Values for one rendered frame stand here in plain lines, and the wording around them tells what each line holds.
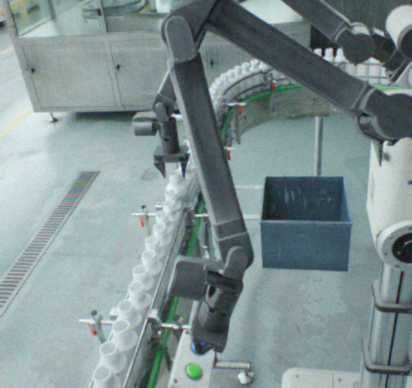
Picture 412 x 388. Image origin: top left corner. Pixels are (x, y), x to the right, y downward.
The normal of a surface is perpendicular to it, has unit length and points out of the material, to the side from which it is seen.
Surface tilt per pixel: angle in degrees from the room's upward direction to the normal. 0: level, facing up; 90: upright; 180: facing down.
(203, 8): 64
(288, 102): 88
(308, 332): 0
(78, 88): 90
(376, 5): 90
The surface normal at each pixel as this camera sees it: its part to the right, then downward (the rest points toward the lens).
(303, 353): -0.10, -0.85
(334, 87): 0.00, 0.12
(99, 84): -0.16, 0.54
